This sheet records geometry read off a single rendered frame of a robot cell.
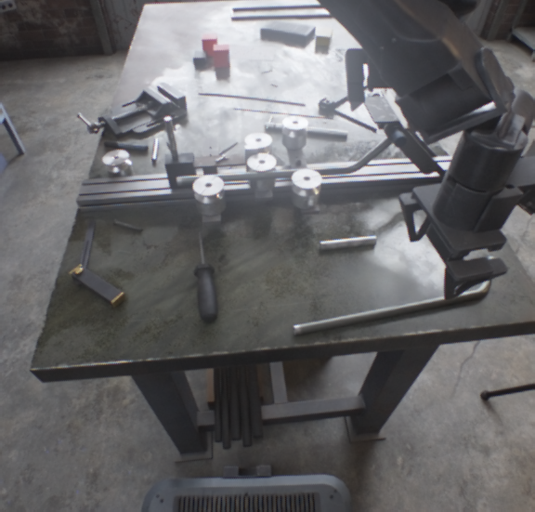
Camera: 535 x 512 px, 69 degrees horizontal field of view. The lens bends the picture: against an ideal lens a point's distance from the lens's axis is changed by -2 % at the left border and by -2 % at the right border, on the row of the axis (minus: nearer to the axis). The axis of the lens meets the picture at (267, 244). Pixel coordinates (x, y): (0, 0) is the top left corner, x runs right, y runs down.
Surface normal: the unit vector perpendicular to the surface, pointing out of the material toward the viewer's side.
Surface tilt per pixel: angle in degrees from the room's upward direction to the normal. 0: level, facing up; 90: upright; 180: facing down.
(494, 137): 90
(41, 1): 90
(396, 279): 0
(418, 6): 39
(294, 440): 0
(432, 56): 107
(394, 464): 0
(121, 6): 90
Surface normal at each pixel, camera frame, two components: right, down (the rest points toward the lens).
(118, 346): 0.00, -0.66
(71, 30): 0.11, 0.74
